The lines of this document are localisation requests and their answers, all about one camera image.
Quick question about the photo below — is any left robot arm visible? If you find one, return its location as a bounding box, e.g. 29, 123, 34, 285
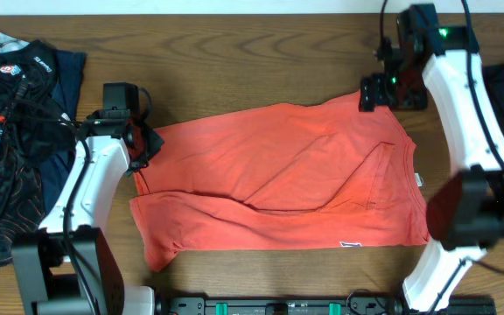
11, 82, 164, 315

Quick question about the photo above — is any red printed t-shirt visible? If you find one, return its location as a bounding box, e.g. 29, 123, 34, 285
130, 93, 430, 271

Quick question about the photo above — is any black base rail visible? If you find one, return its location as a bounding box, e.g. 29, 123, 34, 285
155, 295, 497, 315

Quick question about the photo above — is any black orange patterned shirt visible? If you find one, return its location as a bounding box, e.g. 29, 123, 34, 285
0, 32, 74, 267

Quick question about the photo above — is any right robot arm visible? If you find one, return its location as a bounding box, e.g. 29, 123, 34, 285
359, 3, 504, 314

